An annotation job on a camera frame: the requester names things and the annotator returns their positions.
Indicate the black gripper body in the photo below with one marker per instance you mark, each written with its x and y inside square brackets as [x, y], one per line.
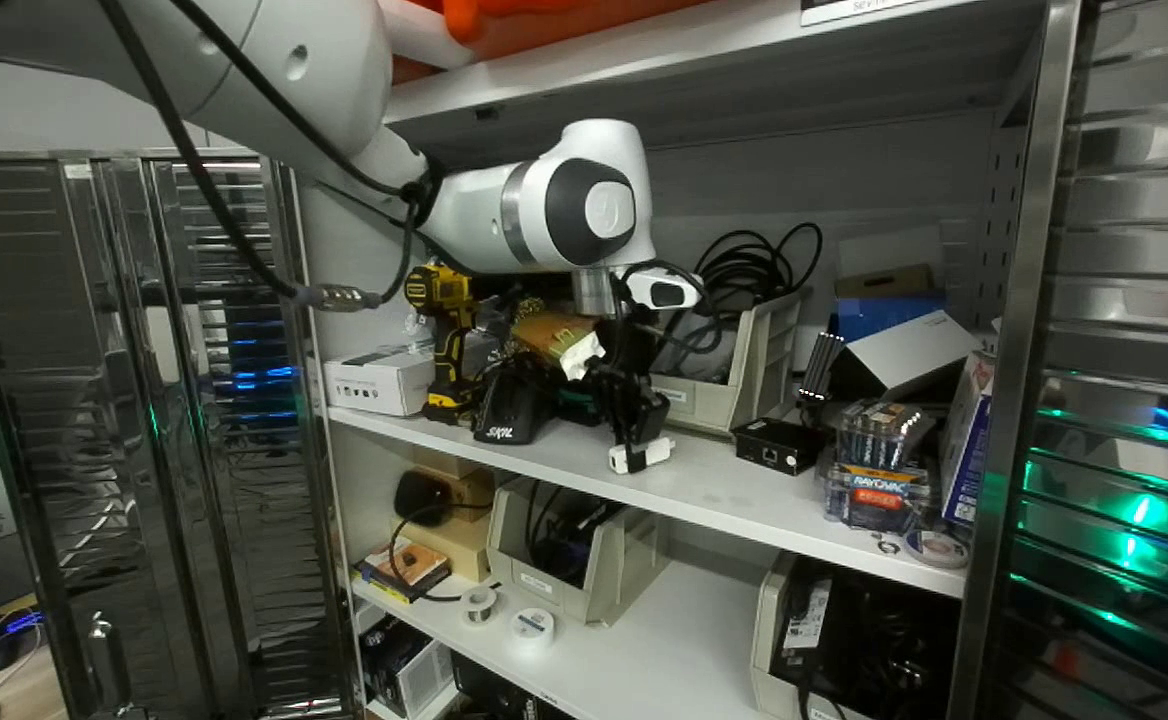
[626, 354]

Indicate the small white object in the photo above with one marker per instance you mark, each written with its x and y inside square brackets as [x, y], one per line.
[643, 452]

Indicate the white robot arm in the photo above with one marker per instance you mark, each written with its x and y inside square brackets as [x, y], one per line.
[347, 120]

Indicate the gold metallic object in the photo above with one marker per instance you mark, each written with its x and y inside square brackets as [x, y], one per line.
[554, 339]

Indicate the white metal shelf unit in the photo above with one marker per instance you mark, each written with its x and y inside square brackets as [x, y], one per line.
[717, 485]

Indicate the small black electronics box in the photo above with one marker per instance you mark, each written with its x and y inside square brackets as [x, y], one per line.
[777, 447]

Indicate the white plastic box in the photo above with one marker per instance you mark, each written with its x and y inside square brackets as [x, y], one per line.
[376, 383]

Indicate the blue box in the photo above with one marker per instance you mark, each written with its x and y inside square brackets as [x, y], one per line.
[886, 312]

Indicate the orange plastic object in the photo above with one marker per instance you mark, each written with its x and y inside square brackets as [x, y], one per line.
[544, 19]

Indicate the gray storage bin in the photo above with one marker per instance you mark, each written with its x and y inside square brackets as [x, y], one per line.
[606, 564]
[746, 383]

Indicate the pack of batteries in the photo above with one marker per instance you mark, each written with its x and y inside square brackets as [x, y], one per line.
[877, 464]

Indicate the copper circuit board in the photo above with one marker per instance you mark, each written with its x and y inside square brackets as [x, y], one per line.
[405, 574]

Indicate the white and gray carton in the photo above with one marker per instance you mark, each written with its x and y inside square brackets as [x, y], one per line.
[918, 351]

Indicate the white printed carton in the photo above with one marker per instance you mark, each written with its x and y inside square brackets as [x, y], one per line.
[971, 443]

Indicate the clear tape roll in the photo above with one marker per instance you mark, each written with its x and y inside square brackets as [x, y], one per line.
[940, 551]

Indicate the white electronic device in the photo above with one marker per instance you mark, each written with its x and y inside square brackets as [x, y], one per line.
[411, 674]

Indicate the steel server rack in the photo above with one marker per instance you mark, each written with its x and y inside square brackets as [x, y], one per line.
[1119, 374]

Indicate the black server rack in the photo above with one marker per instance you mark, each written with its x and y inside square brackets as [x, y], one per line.
[131, 443]

